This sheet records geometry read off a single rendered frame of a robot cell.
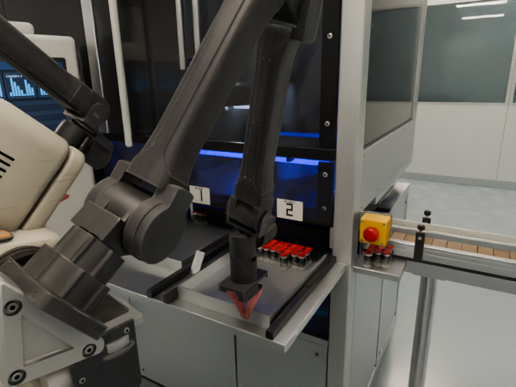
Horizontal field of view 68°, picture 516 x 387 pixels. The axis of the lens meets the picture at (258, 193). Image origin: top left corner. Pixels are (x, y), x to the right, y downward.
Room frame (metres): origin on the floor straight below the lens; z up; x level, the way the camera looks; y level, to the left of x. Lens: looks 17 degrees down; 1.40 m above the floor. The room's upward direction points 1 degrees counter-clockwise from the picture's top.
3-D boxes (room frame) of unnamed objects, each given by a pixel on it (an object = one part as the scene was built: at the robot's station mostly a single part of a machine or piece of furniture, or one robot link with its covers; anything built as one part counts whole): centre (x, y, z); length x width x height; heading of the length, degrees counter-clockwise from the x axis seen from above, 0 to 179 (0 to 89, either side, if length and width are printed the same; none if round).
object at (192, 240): (1.19, 0.24, 0.90); 0.34 x 0.26 x 0.04; 150
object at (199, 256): (0.93, 0.20, 0.91); 0.14 x 0.03 x 0.06; 149
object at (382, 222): (1.00, -0.33, 1.00); 0.08 x 0.07 x 0.07; 150
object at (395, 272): (1.03, -0.36, 0.87); 0.14 x 0.13 x 0.02; 150
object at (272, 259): (1.02, -0.05, 0.90); 0.18 x 0.02 x 0.05; 59
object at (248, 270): (0.74, 0.03, 1.01); 0.10 x 0.07 x 0.07; 150
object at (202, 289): (0.93, 0.00, 0.90); 0.34 x 0.26 x 0.04; 149
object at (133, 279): (1.04, 0.13, 0.87); 0.70 x 0.48 x 0.02; 60
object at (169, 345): (1.95, 0.38, 0.44); 2.06 x 1.00 x 0.88; 60
